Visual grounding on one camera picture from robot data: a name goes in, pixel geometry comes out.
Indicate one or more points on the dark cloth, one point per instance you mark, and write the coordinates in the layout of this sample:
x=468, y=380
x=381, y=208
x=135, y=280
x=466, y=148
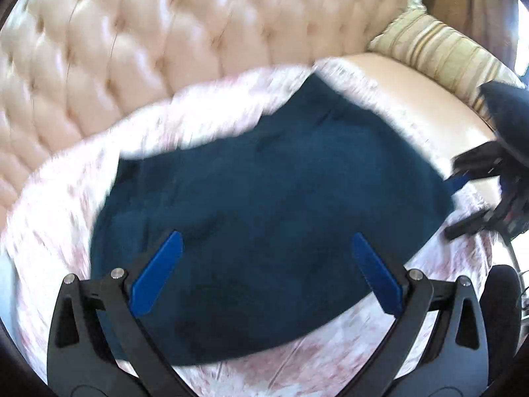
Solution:
x=510, y=107

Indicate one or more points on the black rounded object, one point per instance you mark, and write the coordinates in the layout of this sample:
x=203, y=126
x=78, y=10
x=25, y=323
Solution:
x=500, y=306

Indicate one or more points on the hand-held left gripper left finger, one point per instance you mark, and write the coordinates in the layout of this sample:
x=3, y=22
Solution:
x=159, y=273

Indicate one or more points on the striped fringed pillow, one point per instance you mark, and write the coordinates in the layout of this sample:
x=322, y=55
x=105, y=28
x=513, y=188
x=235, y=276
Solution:
x=446, y=49

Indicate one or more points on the pink tufted leather sofa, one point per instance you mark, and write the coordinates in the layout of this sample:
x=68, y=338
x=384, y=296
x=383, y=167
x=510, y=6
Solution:
x=165, y=29

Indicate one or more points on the brown patterned curtain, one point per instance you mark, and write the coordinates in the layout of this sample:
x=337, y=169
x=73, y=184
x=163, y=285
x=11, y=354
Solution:
x=483, y=0

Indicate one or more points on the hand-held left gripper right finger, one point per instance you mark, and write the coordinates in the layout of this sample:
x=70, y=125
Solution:
x=378, y=273

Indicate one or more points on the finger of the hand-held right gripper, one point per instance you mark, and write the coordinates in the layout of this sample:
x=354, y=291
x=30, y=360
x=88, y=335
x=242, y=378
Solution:
x=467, y=225
x=458, y=182

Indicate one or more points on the navy sweatshirt with yellow patches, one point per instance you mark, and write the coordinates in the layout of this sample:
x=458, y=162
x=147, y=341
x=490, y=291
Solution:
x=268, y=182

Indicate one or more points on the pink floral blanket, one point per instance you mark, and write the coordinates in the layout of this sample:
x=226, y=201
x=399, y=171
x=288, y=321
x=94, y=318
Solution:
x=62, y=198

